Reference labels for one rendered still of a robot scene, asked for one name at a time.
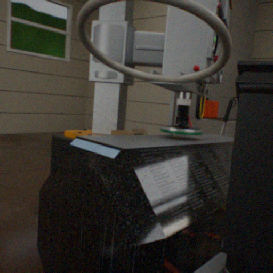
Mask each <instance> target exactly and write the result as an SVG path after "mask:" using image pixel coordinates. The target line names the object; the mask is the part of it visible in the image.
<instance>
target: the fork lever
mask: <svg viewBox="0 0 273 273"><path fill-rule="evenodd" d="M151 74H156V75H161V76H162V74H160V73H158V72H156V71H154V70H151ZM183 75H185V74H184V73H183V72H181V71H178V76H183ZM150 83H152V84H154V85H156V86H159V87H162V88H164V89H167V90H170V91H173V92H175V93H177V91H192V92H193V93H196V94H198V95H199V96H201V97H202V94H203V88H202V87H201V86H200V85H199V84H197V83H196V82H190V83H170V82H150ZM208 92H209V89H207V90H206V94H207V95H208Z"/></svg>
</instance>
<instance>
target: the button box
mask: <svg viewBox="0 0 273 273"><path fill-rule="evenodd" d="M218 2H219V0H212V1H211V11H212V12H213V13H215V14H216V15H217V13H218ZM214 36H216V33H215V31H214V30H213V29H212V28H211V27H210V26H209V29H208V39H207V45H206V56H205V57H206V58H207V59H209V60H213V54H212V52H213V47H214Z"/></svg>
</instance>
